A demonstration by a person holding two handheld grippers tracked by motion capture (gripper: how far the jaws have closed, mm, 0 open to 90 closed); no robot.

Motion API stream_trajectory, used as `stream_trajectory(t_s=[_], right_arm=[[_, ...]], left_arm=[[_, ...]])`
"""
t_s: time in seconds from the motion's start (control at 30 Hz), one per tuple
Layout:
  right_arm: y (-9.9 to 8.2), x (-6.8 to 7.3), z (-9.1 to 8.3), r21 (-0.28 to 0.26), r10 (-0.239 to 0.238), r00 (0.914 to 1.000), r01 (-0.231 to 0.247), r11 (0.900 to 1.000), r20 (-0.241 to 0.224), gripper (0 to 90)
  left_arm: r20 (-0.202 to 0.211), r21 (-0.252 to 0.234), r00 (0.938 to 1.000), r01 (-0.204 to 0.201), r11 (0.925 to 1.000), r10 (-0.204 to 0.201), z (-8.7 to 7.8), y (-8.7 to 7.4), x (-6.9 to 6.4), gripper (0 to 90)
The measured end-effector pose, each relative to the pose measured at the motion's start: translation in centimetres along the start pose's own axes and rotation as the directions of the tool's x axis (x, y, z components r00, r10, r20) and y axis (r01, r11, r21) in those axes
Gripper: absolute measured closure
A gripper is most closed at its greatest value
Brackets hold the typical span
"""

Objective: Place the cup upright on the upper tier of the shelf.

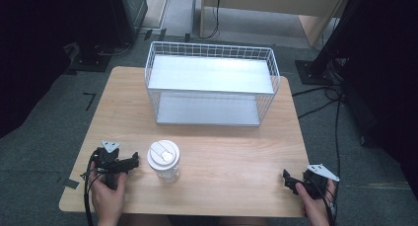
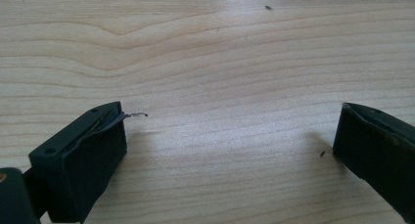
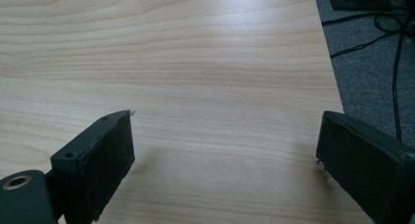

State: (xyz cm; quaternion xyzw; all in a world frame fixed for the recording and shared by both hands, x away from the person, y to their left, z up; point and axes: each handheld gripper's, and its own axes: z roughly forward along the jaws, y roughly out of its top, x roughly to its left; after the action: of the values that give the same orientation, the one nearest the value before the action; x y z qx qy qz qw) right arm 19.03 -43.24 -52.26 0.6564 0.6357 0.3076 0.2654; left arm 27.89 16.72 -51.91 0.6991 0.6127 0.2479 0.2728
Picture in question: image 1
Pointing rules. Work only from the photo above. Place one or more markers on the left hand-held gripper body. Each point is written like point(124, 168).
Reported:
point(106, 162)

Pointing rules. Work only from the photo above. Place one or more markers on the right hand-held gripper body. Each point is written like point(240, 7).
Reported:
point(317, 183)

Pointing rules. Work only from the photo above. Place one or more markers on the clear cup with white lid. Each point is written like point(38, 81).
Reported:
point(163, 158)

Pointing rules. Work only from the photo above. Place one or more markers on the person's right hand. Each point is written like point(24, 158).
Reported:
point(313, 208)

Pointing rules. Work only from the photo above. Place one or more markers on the person's left hand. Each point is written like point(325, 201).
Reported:
point(106, 199)

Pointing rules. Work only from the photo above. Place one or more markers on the black flat stand base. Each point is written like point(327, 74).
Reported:
point(90, 62)

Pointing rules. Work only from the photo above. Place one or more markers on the light wooden desk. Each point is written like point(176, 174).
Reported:
point(279, 2)

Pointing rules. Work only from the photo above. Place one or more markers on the black stand with base plate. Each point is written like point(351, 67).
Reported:
point(317, 68)

